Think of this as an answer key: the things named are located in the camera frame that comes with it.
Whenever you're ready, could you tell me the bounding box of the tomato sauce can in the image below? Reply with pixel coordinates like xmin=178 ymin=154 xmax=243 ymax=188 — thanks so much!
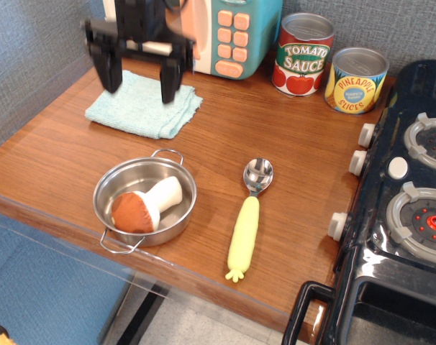
xmin=272 ymin=12 xmax=335 ymax=96

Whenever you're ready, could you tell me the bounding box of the light blue cloth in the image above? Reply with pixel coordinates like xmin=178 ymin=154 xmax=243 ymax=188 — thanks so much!
xmin=85 ymin=70 xmax=203 ymax=139

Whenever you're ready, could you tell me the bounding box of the spoon with yellow handle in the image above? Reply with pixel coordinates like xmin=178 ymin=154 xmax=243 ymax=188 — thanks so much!
xmin=225 ymin=157 xmax=274 ymax=283

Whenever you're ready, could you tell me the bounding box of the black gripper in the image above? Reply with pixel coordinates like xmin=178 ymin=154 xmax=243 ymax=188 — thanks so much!
xmin=81 ymin=19 xmax=194 ymax=104

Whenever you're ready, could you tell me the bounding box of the small steel pan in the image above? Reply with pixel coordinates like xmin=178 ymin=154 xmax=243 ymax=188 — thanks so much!
xmin=93 ymin=149 xmax=197 ymax=254

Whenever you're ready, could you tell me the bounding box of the black toy stove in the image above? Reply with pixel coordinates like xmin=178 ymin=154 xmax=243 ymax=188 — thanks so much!
xmin=283 ymin=60 xmax=436 ymax=344

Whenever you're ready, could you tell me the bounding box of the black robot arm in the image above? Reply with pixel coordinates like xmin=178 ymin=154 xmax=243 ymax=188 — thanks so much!
xmin=81 ymin=1 xmax=194 ymax=104

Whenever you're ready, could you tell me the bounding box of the plush brown mushroom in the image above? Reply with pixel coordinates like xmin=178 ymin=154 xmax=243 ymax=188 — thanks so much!
xmin=111 ymin=176 xmax=183 ymax=234

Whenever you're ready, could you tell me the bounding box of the pineapple slices can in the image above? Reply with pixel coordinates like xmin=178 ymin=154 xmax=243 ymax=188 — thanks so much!
xmin=324 ymin=47 xmax=389 ymax=114

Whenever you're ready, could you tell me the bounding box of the teal toy microwave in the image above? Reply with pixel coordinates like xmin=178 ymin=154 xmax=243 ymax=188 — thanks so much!
xmin=105 ymin=1 xmax=282 ymax=80

